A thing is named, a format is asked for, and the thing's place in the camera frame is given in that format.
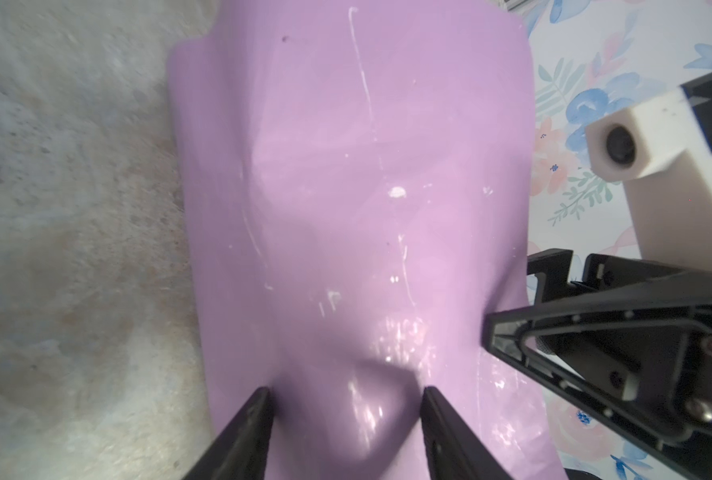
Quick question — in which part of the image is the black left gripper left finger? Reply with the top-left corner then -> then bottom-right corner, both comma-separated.
183,387 -> 275,480

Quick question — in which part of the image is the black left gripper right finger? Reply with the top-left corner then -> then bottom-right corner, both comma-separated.
420,386 -> 512,480

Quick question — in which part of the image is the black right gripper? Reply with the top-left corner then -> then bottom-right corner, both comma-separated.
482,248 -> 712,479

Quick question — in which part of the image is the pink purple wrapping paper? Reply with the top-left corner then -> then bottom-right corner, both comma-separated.
167,1 -> 565,479

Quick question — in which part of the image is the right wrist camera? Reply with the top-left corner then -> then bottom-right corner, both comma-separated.
585,72 -> 712,272

